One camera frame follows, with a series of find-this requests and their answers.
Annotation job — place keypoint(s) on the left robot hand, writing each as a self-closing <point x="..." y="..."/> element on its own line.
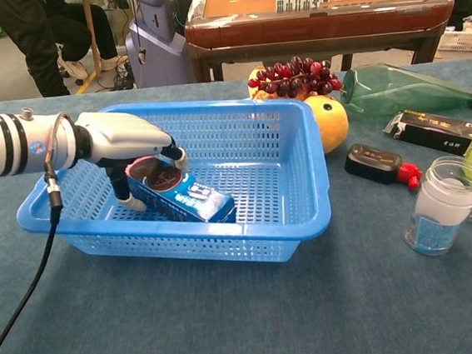
<point x="123" y="133"/>

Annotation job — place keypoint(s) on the blue cookie box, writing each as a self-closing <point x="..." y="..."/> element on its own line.
<point x="196" y="201"/>

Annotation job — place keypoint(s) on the blue plastic perforated basket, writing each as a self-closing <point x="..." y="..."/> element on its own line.
<point x="289" y="205"/>

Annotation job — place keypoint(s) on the purple robot base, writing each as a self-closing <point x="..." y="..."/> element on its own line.
<point x="157" y="55"/>

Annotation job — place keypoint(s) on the standing person black trousers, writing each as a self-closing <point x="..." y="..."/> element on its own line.
<point x="35" y="45"/>

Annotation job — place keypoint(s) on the red grape bunch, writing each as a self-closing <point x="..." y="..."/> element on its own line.
<point x="293" y="79"/>

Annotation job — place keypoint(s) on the orange plush fruit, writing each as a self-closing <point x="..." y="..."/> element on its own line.
<point x="333" y="125"/>

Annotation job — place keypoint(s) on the teal table cloth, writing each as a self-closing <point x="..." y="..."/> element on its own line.
<point x="233" y="319"/>

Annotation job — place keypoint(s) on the brown mahjong table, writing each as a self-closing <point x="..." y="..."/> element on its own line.
<point x="313" y="23"/>

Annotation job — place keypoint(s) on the black ink bottle red cap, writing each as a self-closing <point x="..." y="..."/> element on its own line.
<point x="372" y="161"/>

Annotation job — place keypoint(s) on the green transparent bottle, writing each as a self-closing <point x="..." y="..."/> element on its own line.
<point x="386" y="91"/>

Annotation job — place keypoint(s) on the black carton gold print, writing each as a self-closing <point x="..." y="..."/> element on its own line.
<point x="432" y="131"/>

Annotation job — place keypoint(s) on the clear plastic jar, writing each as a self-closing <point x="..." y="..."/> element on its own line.
<point x="440" y="211"/>

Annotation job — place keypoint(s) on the white plastic crate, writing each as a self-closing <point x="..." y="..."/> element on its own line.
<point x="465" y="39"/>

